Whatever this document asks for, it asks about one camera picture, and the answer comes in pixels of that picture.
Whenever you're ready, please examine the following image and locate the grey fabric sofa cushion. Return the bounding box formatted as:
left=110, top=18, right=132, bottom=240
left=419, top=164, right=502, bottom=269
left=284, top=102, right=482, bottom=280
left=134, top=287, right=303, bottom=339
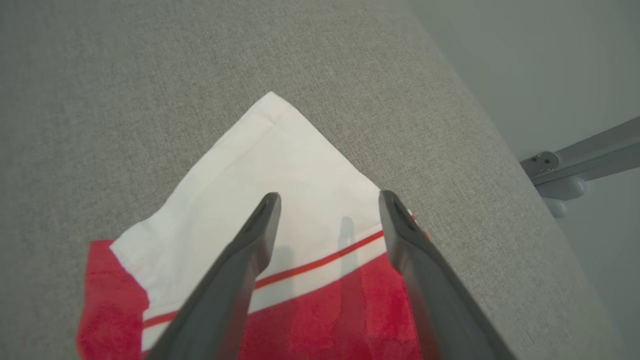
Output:
left=0, top=0, right=626, bottom=360

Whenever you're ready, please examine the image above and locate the grey metal stand leg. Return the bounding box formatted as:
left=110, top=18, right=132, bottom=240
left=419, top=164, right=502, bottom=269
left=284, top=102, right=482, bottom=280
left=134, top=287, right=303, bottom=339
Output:
left=520, top=116, right=640, bottom=219

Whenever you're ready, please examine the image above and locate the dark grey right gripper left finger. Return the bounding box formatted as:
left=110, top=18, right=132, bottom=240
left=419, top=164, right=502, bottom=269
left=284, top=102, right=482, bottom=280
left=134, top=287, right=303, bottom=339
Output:
left=145, top=192, right=282, bottom=360

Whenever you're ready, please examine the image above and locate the red and white jersey garment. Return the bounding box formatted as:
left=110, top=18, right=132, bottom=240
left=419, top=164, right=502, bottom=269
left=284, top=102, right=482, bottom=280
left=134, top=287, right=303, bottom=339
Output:
left=76, top=91, right=431, bottom=360

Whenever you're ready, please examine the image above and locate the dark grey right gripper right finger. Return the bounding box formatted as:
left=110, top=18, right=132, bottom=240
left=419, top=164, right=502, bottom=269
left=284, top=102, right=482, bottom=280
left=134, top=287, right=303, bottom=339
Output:
left=378, top=189, right=517, bottom=360

